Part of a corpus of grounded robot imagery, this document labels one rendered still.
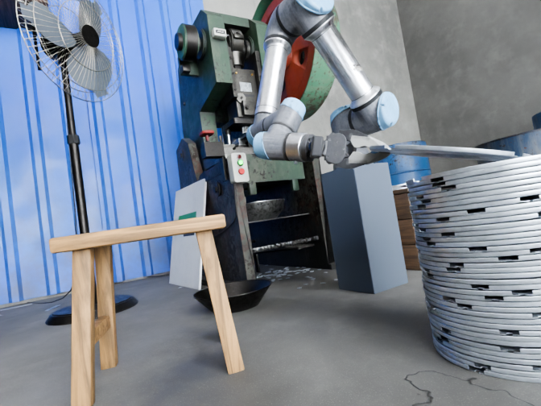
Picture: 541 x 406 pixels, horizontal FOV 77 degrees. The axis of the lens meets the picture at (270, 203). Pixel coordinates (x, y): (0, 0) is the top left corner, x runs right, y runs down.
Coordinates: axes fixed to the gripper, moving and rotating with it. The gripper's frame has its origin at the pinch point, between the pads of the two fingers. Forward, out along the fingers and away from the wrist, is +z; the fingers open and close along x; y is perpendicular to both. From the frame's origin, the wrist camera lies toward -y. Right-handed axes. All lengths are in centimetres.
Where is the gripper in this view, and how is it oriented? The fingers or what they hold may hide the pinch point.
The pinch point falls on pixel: (383, 151)
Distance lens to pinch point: 80.6
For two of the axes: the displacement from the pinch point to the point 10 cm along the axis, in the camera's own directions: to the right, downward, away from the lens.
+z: 8.4, 1.3, -5.3
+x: -0.9, 9.9, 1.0
